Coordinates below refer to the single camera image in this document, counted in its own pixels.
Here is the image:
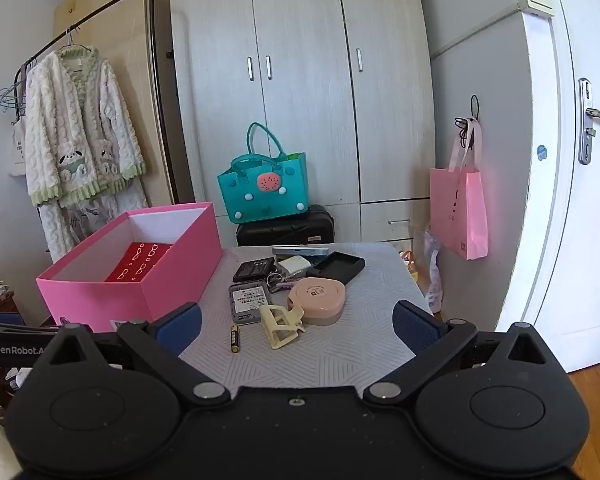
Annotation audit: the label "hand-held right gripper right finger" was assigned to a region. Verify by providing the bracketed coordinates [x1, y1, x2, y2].
[364, 300, 548, 406]

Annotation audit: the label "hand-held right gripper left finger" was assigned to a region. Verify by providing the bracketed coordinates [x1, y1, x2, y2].
[45, 302, 231, 408]

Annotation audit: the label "grey labelled device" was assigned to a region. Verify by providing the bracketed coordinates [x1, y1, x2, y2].
[272, 245, 332, 258]
[228, 282, 272, 325]

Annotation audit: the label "pink cardboard box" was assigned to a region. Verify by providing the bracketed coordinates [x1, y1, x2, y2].
[36, 202, 224, 333]

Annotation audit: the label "black silicone case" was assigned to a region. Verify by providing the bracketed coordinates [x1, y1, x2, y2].
[306, 251, 366, 286]

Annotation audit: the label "black labelled device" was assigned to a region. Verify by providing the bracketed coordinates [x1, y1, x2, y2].
[232, 256, 277, 284]

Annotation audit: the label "cream hair claw clip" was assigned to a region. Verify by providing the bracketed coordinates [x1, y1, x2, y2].
[259, 304, 307, 350]

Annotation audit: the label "pink rounded square case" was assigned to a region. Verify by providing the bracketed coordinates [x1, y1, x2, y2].
[286, 277, 347, 327]

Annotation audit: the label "white charger block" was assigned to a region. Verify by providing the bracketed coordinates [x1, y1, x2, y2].
[276, 255, 313, 278]

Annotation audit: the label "white plastic bag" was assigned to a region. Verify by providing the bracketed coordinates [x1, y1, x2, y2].
[424, 230, 443, 313]

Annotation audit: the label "red printed box liner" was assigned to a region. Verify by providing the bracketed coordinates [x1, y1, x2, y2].
[104, 241, 173, 283]

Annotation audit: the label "pink tote bag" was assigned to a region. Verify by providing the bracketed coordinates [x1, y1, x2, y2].
[429, 116, 490, 261]

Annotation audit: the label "black suitcase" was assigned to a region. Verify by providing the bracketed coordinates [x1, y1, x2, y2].
[236, 204, 336, 247]

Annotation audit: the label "teal felt handbag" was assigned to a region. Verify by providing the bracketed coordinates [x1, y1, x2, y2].
[217, 122, 311, 224]

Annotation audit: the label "white door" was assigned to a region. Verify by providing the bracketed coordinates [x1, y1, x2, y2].
[495, 0, 600, 373]

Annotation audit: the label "white canvas tote bag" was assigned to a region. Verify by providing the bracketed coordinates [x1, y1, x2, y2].
[7, 119, 29, 177]

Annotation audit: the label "hanging white green towels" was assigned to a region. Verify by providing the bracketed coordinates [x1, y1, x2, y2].
[24, 45, 148, 266]

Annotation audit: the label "light wood grain wardrobe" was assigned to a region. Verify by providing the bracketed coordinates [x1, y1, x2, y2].
[163, 0, 436, 248]

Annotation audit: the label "black clothes rack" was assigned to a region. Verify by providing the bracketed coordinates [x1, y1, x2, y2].
[14, 0, 178, 206]

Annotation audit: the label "beige wooden cabinet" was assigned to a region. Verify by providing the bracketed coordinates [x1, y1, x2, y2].
[54, 0, 178, 206]

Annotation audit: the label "black cord bundle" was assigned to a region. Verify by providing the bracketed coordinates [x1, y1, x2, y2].
[454, 116, 475, 150]

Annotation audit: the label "blue wire hangers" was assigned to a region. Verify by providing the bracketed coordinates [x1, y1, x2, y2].
[0, 57, 28, 111]

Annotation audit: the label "silver door handle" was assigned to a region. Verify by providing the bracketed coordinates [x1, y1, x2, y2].
[577, 78, 600, 166]

